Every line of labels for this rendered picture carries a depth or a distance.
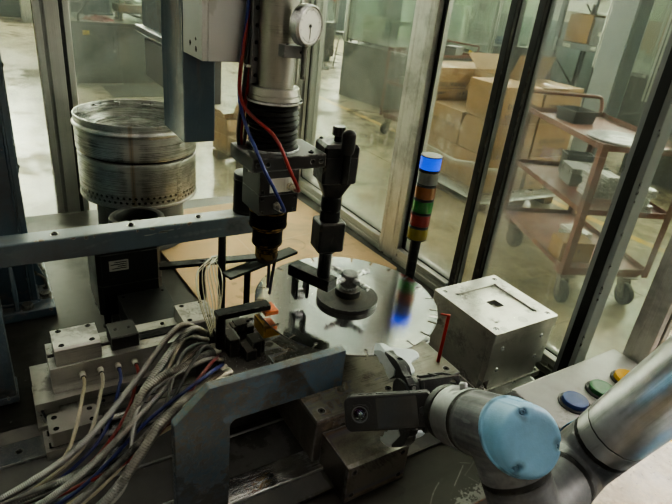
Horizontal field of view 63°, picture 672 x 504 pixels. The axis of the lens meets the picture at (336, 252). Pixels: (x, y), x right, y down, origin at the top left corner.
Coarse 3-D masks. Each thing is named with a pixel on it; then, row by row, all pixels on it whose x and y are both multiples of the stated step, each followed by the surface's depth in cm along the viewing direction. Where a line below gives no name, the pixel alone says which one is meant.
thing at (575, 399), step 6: (564, 396) 88; (570, 396) 88; (576, 396) 88; (582, 396) 88; (564, 402) 87; (570, 402) 87; (576, 402) 87; (582, 402) 87; (588, 402) 87; (576, 408) 86; (582, 408) 86
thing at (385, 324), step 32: (256, 288) 99; (288, 288) 101; (384, 288) 104; (416, 288) 106; (288, 320) 91; (320, 320) 92; (352, 320) 93; (384, 320) 94; (416, 320) 95; (352, 352) 85
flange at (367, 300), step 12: (336, 288) 97; (360, 288) 98; (324, 300) 96; (336, 300) 96; (348, 300) 97; (360, 300) 97; (372, 300) 98; (336, 312) 94; (348, 312) 94; (360, 312) 95
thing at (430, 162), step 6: (426, 156) 113; (432, 156) 113; (438, 156) 114; (420, 162) 114; (426, 162) 113; (432, 162) 113; (438, 162) 113; (420, 168) 114; (426, 168) 113; (432, 168) 113; (438, 168) 114
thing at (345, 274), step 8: (336, 272) 99; (344, 272) 97; (352, 272) 97; (360, 272) 99; (368, 272) 100; (344, 280) 96; (352, 280) 96; (344, 288) 97; (352, 288) 97; (368, 288) 94
